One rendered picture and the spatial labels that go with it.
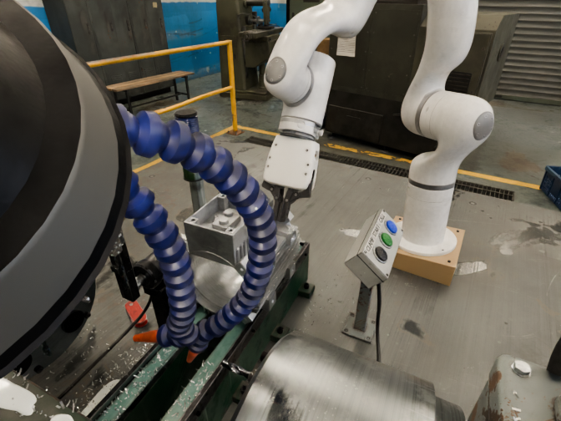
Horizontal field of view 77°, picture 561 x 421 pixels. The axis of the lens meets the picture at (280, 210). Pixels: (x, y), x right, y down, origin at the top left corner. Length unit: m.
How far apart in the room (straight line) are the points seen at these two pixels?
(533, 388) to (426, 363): 0.46
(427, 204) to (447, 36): 0.41
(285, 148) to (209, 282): 0.32
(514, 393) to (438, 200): 0.67
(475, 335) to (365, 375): 0.62
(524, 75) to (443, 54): 6.15
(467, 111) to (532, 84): 6.18
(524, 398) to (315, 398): 0.20
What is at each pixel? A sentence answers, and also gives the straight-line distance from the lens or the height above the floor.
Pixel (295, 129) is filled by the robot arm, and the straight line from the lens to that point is 0.69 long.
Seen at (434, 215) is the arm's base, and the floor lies 0.97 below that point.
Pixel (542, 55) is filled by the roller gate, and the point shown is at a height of 0.69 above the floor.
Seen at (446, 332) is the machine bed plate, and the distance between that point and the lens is 0.97.
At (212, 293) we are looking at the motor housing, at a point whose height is 0.95.
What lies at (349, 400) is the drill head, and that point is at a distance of 0.37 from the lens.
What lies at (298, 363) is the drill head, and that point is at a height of 1.16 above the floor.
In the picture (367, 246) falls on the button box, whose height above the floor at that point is 1.08.
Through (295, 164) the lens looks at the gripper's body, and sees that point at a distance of 0.70.
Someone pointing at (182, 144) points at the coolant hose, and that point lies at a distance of 0.18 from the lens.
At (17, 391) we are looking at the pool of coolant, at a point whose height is 1.15.
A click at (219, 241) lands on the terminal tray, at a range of 0.61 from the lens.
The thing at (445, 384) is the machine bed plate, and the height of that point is 0.80.
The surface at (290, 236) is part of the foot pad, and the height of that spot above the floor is 1.07.
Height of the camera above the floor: 1.48
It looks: 31 degrees down
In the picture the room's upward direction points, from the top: straight up
